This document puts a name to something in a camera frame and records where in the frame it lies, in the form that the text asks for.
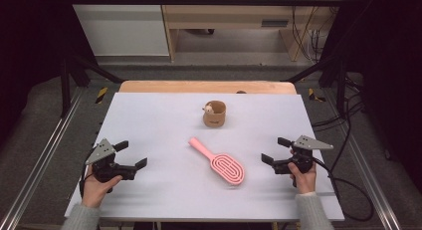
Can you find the white cabinet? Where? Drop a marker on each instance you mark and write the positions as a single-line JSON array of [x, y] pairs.
[[122, 31]]

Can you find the brown cup with animal figure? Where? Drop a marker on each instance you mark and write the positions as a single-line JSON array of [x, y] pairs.
[[215, 118]]

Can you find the black horizontal bar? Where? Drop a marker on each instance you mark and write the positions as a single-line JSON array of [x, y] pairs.
[[199, 1]]

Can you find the wooden table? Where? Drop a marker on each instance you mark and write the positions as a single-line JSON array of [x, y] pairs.
[[199, 86]]

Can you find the black curtain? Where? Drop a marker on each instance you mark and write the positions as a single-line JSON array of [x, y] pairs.
[[30, 41], [388, 57]]

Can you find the person's right hand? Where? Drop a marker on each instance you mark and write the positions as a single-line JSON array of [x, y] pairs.
[[305, 182]]

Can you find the pink hairbrush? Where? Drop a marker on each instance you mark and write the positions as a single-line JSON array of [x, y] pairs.
[[229, 167]]

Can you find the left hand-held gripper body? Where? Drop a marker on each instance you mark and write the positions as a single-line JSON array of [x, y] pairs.
[[104, 170]]

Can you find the white board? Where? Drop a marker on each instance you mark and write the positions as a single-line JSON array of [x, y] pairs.
[[159, 130]]

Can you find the person's left hand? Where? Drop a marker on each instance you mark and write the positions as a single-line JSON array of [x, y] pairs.
[[94, 193]]

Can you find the yellow black tape strip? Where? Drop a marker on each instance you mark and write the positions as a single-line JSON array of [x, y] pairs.
[[102, 95], [312, 94]]

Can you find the aluminium rail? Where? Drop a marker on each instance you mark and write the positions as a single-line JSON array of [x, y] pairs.
[[371, 180], [43, 153]]

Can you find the black metal stand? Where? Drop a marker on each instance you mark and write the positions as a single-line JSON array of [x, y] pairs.
[[65, 90], [341, 87]]

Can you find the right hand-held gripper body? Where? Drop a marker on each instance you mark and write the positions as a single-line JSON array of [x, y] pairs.
[[303, 157]]

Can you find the wooden desk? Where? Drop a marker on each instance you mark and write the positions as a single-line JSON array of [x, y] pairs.
[[232, 14]]

